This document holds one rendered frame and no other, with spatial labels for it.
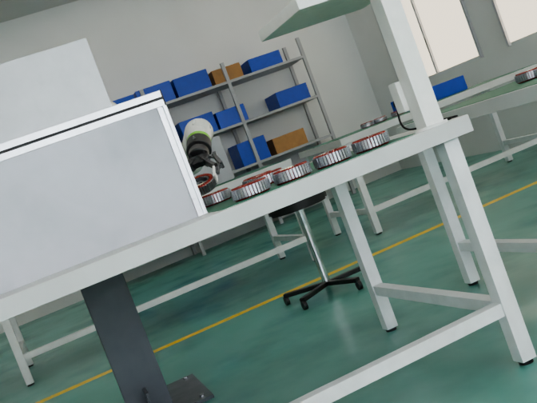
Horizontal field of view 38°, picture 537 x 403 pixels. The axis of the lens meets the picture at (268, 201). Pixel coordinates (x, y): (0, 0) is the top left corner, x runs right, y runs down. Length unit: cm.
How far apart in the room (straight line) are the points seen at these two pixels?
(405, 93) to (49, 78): 99
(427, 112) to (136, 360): 168
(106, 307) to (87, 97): 128
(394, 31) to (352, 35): 822
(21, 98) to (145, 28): 757
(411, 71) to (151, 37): 761
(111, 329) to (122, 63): 656
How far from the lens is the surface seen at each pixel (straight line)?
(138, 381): 333
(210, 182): 262
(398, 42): 224
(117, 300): 327
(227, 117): 911
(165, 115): 220
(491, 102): 280
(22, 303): 193
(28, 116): 218
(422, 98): 224
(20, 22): 961
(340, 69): 1029
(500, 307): 237
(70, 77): 220
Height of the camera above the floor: 85
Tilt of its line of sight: 3 degrees down
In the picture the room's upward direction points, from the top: 21 degrees counter-clockwise
